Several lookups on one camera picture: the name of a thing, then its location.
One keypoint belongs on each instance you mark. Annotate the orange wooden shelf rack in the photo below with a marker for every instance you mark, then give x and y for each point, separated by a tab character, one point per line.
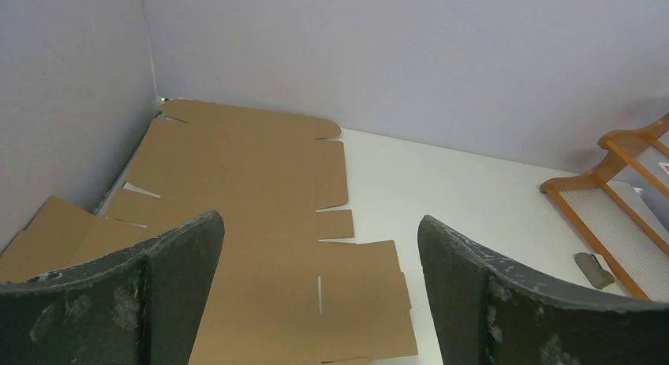
619	226

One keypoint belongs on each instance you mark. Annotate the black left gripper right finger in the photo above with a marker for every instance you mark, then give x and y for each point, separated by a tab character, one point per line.
490	309

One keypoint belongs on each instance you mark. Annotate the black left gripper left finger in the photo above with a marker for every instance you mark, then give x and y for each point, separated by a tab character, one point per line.
139	305

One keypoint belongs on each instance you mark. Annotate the small grey-olive clip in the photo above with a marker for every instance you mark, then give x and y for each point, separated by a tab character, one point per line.
599	277

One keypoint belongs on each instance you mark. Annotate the brown cardboard box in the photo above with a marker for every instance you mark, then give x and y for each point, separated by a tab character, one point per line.
290	287

